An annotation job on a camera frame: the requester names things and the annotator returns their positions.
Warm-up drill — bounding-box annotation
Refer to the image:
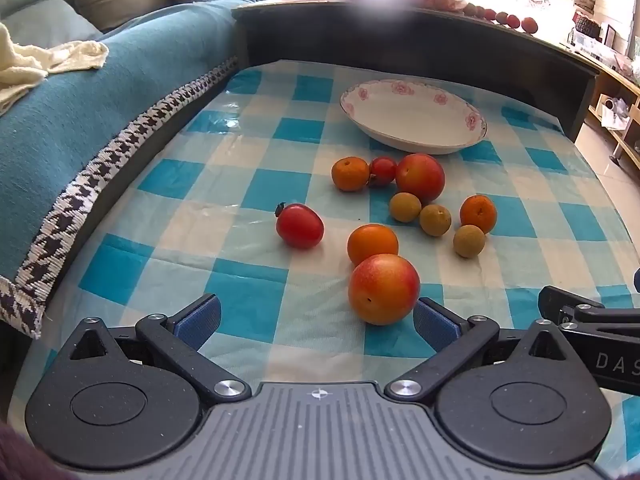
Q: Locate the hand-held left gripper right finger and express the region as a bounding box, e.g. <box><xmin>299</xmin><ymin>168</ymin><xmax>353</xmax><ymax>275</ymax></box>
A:
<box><xmin>384</xmin><ymin>297</ymin><xmax>565</xmax><ymax>404</ymax></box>

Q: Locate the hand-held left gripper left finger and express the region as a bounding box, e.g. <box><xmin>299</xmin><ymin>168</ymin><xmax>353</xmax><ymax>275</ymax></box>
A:
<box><xmin>69</xmin><ymin>294</ymin><xmax>252</xmax><ymax>404</ymax></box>

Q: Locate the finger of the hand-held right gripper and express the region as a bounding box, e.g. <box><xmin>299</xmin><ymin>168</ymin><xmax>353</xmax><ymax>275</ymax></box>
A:
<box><xmin>560</xmin><ymin>308</ymin><xmax>640</xmax><ymax>331</ymax></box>
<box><xmin>539</xmin><ymin>286</ymin><xmax>606</xmax><ymax>320</ymax></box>

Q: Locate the red yellow nectarine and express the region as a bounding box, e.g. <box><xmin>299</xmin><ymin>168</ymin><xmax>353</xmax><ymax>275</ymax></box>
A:
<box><xmin>348</xmin><ymin>254</ymin><xmax>421</xmax><ymax>326</ymax></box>

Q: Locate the red apple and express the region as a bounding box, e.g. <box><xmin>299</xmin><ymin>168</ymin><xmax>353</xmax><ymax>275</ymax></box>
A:
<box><xmin>395</xmin><ymin>153</ymin><xmax>446</xmax><ymax>204</ymax></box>

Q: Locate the small red cherry tomato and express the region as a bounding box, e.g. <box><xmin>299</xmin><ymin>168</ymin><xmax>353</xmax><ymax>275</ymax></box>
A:
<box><xmin>367</xmin><ymin>156</ymin><xmax>399</xmax><ymax>188</ymax></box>

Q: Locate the white floral plate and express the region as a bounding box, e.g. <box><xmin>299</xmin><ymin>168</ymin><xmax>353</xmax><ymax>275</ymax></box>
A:
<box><xmin>340</xmin><ymin>80</ymin><xmax>488</xmax><ymax>156</ymax></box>

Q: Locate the blue white checkered tablecloth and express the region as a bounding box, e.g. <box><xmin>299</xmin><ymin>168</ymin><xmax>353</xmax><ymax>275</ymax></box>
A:
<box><xmin>10</xmin><ymin>60</ymin><xmax>640</xmax><ymax>480</ymax></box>

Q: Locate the dark maroon cloth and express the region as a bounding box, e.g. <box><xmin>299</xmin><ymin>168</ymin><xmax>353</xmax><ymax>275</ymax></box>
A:
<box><xmin>0</xmin><ymin>422</ymin><xmax>68</xmax><ymax>480</ymax></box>

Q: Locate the wooden shelf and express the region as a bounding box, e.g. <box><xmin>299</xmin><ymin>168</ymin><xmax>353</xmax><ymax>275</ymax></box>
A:
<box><xmin>565</xmin><ymin>42</ymin><xmax>640</xmax><ymax>171</ymax></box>

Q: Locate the teal blanket with houndstooth border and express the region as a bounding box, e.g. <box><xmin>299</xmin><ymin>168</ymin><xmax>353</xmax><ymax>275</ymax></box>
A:
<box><xmin>0</xmin><ymin>0</ymin><xmax>291</xmax><ymax>338</ymax></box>

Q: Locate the dark woven basket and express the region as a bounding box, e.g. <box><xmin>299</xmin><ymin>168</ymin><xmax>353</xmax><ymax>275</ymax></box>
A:
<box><xmin>574</xmin><ymin>12</ymin><xmax>601</xmax><ymax>40</ymax></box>

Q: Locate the dark coffee table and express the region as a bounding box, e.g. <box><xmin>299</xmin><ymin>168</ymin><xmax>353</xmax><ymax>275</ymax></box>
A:
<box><xmin>231</xmin><ymin>0</ymin><xmax>601</xmax><ymax>143</ymax></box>

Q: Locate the cream towel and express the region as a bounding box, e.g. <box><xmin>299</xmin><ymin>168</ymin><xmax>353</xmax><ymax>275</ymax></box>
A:
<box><xmin>0</xmin><ymin>22</ymin><xmax>109</xmax><ymax>113</ymax></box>

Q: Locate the olive sofa cushion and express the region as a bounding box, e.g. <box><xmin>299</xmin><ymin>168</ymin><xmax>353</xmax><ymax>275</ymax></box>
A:
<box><xmin>74</xmin><ymin>0</ymin><xmax>172</xmax><ymax>32</ymax></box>

